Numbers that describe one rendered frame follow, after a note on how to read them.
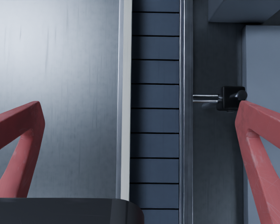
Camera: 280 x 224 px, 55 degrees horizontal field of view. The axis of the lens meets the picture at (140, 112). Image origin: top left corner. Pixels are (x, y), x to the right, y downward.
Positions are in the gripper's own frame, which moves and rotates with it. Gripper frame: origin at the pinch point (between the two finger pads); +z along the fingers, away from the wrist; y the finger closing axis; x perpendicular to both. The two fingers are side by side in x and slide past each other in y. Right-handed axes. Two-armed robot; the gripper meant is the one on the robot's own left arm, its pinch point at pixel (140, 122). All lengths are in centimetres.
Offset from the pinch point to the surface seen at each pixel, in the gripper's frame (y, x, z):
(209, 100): -8.8, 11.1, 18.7
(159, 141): -3.1, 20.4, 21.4
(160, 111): -3.1, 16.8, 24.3
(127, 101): 1.8, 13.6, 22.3
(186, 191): -5.7, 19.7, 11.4
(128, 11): 1.7, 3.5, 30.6
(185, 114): -5.6, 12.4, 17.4
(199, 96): -7.5, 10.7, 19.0
